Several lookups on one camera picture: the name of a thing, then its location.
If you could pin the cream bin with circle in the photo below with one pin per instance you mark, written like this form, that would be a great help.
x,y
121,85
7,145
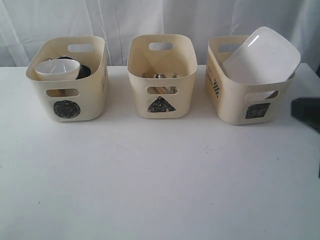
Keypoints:
x,y
73,99

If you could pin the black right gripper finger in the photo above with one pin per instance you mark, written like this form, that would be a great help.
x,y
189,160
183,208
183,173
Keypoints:
x,y
307,111

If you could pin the small steel bowl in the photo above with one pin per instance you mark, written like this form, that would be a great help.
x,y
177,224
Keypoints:
x,y
84,72

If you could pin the cream bin with triangle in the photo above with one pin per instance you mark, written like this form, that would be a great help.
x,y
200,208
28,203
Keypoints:
x,y
166,54

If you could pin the steel mug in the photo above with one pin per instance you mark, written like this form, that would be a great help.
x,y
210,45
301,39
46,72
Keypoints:
x,y
67,58

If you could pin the white backdrop curtain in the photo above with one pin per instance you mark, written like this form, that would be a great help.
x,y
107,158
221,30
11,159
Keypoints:
x,y
25,25

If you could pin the white ceramic bowl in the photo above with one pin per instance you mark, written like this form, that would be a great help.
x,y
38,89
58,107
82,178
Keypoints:
x,y
57,70

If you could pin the cream bin with square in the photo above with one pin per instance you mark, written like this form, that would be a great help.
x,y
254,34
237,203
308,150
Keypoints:
x,y
236,103

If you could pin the white square plate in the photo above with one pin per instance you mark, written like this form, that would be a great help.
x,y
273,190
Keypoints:
x,y
265,60

